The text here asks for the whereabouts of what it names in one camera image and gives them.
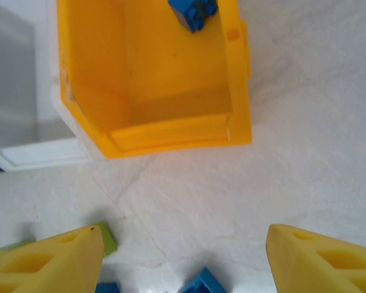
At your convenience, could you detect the yellow plastic bin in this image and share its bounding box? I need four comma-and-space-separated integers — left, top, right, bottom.
55, 0, 253, 159

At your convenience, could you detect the green lego brick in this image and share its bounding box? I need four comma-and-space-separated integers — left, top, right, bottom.
0, 239, 36, 255
93, 221, 119, 256

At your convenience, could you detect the blue lego brick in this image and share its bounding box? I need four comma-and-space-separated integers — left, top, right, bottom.
167, 0, 219, 33
178, 267, 229, 293
95, 281, 123, 293

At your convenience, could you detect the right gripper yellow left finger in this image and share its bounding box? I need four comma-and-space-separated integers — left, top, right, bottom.
0, 225, 106, 293

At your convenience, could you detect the white plastic bin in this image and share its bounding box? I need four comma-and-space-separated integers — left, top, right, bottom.
0, 0, 94, 173

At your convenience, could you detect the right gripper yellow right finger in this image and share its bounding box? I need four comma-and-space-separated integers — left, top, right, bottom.
265, 223, 366, 293

